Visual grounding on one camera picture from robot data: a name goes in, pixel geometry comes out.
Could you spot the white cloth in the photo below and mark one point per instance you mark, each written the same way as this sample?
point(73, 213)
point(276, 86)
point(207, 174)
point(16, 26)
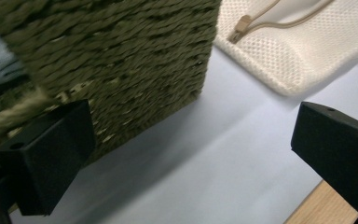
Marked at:
point(276, 62)

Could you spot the green woven basket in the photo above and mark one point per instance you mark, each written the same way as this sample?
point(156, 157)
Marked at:
point(121, 62)

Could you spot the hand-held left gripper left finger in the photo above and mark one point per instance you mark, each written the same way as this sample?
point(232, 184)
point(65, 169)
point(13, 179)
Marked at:
point(43, 161)

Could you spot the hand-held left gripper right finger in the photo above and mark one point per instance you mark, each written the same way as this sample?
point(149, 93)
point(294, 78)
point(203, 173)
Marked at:
point(338, 149)

